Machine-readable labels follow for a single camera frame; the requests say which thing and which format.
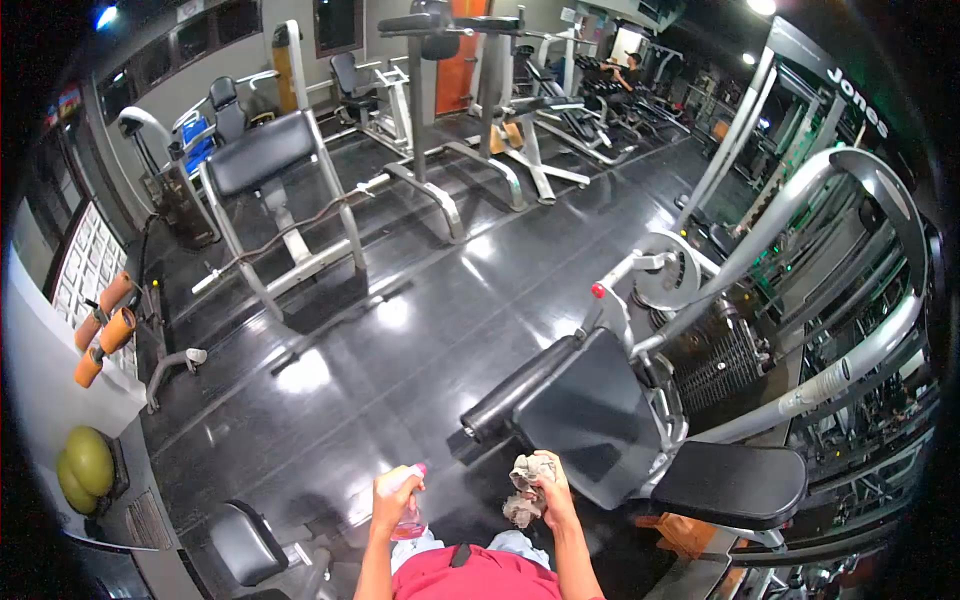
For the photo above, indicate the person's left hand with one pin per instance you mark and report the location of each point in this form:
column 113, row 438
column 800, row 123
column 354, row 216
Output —
column 390, row 506

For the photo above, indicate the person's right hand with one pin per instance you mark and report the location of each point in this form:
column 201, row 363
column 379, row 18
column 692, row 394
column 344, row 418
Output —
column 556, row 499

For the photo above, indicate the person's right fingers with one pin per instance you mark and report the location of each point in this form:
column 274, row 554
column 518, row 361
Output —
column 534, row 492

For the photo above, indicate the person's left fingers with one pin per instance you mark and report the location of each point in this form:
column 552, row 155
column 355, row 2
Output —
column 412, row 487

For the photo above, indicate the grey cleaning cloth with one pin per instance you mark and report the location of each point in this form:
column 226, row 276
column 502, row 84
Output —
column 525, row 474

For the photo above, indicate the pink spray bottle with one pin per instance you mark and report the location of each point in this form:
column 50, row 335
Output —
column 411, row 525

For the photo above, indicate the person's legs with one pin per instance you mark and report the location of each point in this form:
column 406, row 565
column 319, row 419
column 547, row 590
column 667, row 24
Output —
column 517, row 541

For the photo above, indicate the person's body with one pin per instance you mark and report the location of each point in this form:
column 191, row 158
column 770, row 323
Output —
column 480, row 577

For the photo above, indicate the grey seated machine black pads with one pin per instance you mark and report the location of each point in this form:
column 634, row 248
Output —
column 600, row 412

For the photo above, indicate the black padded seat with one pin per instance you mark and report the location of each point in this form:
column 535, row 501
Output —
column 244, row 544

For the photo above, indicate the curl barbell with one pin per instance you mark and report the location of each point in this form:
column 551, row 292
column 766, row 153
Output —
column 300, row 225

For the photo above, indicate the green exercise ball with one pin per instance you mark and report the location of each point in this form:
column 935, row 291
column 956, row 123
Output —
column 84, row 469

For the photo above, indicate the orange foam roller rack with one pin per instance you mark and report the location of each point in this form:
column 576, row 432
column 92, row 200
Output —
column 112, row 330

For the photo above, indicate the grey incline bench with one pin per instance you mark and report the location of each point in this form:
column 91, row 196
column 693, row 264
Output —
column 536, row 142

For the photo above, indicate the preacher curl bench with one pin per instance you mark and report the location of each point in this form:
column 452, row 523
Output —
column 259, row 154

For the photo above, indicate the grey dip tower machine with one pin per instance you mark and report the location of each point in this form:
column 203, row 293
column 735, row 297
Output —
column 424, row 112

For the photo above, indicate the white machine black seat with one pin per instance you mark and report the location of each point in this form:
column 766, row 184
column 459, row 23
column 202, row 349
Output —
column 360, row 90

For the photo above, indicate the grey machine with blue seat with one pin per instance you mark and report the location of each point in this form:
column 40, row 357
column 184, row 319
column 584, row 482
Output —
column 195, row 142

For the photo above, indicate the orange door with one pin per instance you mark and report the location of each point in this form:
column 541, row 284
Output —
column 454, row 75

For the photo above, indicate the grey smith machine frame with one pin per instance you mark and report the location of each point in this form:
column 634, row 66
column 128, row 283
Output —
column 757, row 112

